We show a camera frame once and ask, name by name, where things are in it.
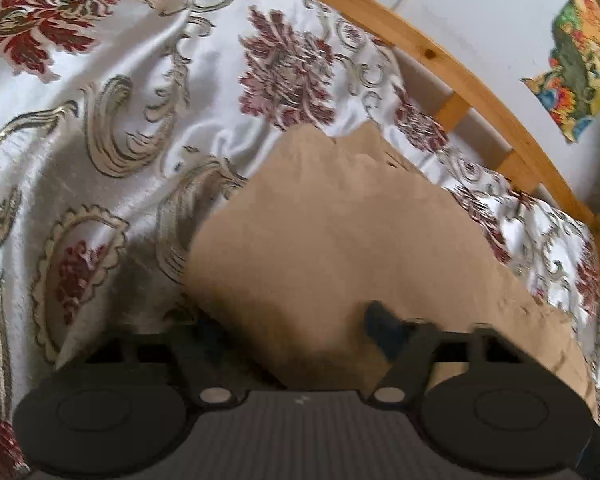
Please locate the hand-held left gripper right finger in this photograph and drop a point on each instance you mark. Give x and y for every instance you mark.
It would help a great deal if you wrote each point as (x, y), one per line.
(380, 323)

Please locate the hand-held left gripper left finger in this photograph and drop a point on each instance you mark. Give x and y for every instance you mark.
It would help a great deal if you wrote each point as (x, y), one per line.
(185, 355)

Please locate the white floral satin bedspread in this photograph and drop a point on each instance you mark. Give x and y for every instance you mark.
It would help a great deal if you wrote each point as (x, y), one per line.
(130, 110)

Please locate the colourful island landscape poster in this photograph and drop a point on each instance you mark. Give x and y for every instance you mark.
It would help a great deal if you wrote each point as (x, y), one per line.
(577, 75)

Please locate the wooden bed frame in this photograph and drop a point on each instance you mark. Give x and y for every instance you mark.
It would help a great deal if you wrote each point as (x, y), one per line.
(430, 55)

